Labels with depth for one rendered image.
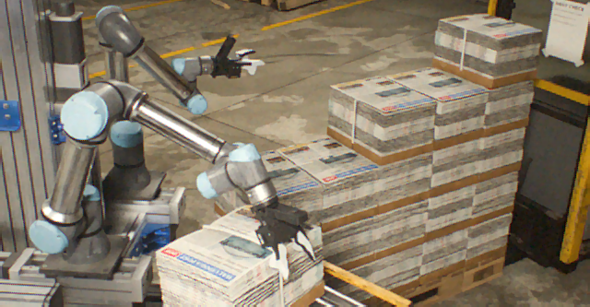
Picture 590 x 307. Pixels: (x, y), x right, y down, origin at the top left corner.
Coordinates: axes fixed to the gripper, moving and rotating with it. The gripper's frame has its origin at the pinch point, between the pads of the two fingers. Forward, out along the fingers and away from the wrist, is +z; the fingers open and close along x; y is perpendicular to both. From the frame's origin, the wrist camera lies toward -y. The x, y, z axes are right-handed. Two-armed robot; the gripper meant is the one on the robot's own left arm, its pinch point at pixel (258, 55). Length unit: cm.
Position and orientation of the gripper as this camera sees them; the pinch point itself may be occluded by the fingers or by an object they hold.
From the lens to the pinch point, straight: 293.3
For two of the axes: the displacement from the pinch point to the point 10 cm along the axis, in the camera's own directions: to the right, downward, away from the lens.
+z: 9.3, -1.2, 3.4
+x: 3.6, 5.1, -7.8
